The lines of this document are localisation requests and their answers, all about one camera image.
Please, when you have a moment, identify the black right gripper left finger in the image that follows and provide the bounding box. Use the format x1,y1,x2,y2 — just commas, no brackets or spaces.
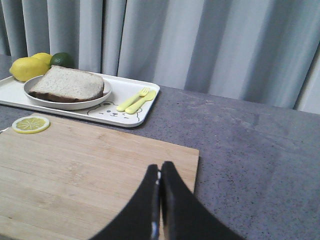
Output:
92,164,160,240

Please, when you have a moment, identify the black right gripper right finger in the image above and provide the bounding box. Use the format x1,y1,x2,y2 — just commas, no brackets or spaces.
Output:
161,161,243,240

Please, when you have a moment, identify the bread slice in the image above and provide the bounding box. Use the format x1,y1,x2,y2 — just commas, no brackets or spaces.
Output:
28,65,105,103

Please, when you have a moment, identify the white round plate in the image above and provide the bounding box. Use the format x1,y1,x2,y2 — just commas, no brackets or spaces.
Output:
23,75,113,110

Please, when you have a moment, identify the white bear print tray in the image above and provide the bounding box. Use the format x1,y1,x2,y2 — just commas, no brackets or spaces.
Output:
0,73,160,128

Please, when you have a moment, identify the wooden cutting board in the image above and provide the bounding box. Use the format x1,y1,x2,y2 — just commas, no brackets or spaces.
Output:
0,116,199,240

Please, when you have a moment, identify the yellow plastic knife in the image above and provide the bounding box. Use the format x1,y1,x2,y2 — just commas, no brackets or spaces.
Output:
125,90,157,114

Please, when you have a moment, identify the yellow plastic fork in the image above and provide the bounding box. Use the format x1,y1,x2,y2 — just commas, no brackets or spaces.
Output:
116,87,150,112

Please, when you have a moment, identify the lemon slice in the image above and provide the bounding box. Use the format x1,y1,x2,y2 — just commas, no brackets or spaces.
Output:
11,116,51,134

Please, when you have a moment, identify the green lime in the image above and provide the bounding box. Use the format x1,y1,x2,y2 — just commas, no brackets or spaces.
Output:
49,52,75,69

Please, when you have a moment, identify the grey pleated curtain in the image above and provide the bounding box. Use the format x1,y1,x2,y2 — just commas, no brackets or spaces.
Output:
0,0,320,113

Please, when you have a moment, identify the yellow lemon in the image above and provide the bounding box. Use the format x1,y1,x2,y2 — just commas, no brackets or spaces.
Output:
9,57,49,82
31,52,53,66

